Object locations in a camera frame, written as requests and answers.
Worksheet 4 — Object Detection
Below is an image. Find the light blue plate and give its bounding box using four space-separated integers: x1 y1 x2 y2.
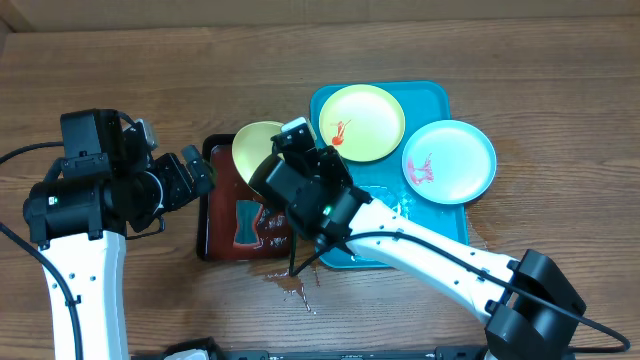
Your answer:
401 120 498 205

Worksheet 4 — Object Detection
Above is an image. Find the orange and green sponge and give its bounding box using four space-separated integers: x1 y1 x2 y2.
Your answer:
234 200 263 248

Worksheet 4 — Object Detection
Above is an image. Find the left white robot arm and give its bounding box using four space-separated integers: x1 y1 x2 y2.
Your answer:
23 145 216 359

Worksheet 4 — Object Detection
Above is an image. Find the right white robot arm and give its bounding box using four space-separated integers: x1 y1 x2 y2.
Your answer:
250 136 586 360

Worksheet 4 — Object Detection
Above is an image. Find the black tray with red water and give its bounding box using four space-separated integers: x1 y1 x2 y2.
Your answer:
196 134 296 261

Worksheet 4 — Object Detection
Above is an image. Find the teal plastic tray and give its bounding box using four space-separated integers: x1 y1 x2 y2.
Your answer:
309 80 471 271

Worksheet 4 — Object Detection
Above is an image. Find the yellow plate with ketchup far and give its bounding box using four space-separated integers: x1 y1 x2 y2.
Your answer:
319 84 406 162

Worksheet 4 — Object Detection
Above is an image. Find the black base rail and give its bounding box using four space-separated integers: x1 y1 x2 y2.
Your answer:
131 337 486 360

